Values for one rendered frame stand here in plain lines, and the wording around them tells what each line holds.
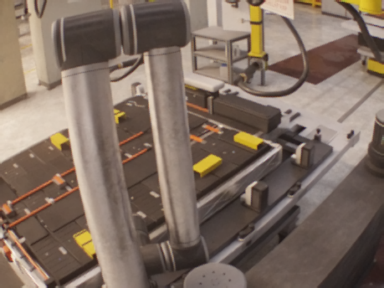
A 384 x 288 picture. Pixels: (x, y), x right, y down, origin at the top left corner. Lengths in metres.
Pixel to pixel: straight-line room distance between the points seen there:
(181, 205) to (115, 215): 0.23
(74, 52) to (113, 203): 0.40
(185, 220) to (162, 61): 0.47
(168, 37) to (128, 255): 0.59
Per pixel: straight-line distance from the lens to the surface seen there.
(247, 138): 2.36
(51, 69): 6.58
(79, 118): 1.03
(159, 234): 1.81
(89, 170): 1.05
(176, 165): 1.15
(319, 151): 2.59
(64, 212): 2.00
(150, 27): 1.04
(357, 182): 2.32
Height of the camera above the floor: 2.20
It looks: 31 degrees down
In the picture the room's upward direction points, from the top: 3 degrees counter-clockwise
